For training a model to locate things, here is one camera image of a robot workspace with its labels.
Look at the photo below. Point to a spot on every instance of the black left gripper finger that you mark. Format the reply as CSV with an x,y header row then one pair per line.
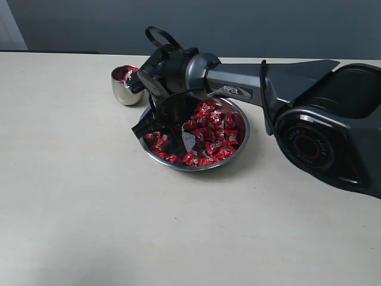
x,y
147,124

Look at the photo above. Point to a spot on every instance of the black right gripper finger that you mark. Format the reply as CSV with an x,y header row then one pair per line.
x,y
176,146

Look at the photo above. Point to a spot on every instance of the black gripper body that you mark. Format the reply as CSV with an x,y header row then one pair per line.
x,y
172,111

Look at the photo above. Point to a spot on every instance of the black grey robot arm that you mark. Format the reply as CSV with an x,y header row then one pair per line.
x,y
324,116

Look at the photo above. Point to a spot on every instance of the steel cup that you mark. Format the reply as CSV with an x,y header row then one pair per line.
x,y
122,95

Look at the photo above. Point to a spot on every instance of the round steel plate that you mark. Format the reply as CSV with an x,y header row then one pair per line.
x,y
203,136

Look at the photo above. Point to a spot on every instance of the red wrapped candy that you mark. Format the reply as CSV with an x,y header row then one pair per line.
x,y
231,136
160,146
152,137
225,152
204,108

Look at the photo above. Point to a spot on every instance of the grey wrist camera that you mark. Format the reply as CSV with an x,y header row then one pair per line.
x,y
133,84

